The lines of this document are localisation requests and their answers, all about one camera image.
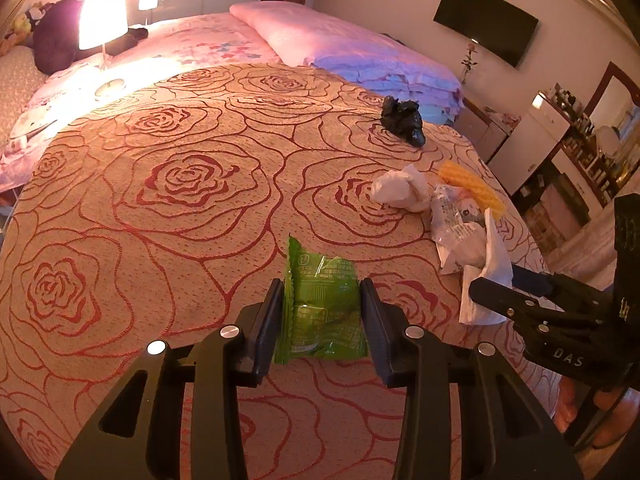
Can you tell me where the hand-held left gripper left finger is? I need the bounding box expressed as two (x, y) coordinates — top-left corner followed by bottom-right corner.
(55, 277), (286, 480)

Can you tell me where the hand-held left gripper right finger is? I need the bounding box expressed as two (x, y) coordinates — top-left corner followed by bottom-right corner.
(359, 277), (583, 480)

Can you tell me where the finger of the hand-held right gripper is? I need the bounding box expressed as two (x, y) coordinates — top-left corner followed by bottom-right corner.
(469, 277), (551, 323)
(511, 265), (566, 302)

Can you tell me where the white paper sheet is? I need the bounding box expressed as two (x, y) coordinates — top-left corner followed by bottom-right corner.
(459, 207), (515, 326)

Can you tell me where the green snack wrapper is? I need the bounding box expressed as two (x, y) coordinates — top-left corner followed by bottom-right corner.
(274, 234), (370, 365)

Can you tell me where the clear plastic wrapper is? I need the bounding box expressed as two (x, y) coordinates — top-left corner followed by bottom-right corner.
(431, 184), (488, 275)

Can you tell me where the yellow snack wrapper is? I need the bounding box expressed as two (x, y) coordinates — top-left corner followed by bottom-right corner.
(439, 161), (507, 221)

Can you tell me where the white tissue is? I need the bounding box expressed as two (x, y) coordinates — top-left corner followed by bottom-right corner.
(370, 164), (432, 212)

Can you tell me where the black plastic bag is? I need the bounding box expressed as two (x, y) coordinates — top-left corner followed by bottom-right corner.
(380, 95), (426, 148)

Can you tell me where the person's right hand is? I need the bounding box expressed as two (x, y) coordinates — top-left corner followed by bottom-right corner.
(554, 375), (632, 451)

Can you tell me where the stool with pink cover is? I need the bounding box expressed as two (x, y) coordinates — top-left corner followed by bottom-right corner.
(537, 172), (591, 256)

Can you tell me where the white dressing table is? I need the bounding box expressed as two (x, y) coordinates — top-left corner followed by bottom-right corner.
(550, 152), (616, 208)

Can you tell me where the rose-patterned bedspread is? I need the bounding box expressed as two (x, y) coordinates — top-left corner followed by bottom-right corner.
(0, 62), (556, 480)

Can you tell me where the white cabinet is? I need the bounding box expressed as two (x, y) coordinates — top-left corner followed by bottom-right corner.
(487, 91), (572, 196)

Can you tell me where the row of cosmetic bottles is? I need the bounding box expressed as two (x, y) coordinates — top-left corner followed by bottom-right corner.
(547, 82), (631, 196)

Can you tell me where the round makeup mirror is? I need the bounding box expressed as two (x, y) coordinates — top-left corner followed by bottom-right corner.
(595, 125), (621, 161)

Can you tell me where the light blue folded quilt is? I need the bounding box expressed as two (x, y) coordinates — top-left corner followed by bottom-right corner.
(365, 85), (461, 127)

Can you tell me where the dark red framed mirror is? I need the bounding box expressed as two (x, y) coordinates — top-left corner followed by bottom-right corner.
(587, 61), (640, 131)

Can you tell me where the rose in glass vase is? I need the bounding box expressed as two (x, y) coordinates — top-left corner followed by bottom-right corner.
(459, 42), (477, 86)

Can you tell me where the pink floral bed sheet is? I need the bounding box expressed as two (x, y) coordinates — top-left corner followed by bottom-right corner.
(0, 12), (281, 191)

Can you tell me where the pink folded quilt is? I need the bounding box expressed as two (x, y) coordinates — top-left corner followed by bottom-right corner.
(230, 1), (463, 106)

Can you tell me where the white table lamp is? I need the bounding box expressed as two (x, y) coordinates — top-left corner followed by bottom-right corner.
(79, 0), (128, 98)

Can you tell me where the yellow plush toy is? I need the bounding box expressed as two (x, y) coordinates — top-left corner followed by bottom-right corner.
(0, 10), (33, 56)

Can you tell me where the wall television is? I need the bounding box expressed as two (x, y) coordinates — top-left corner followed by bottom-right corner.
(432, 0), (540, 70)

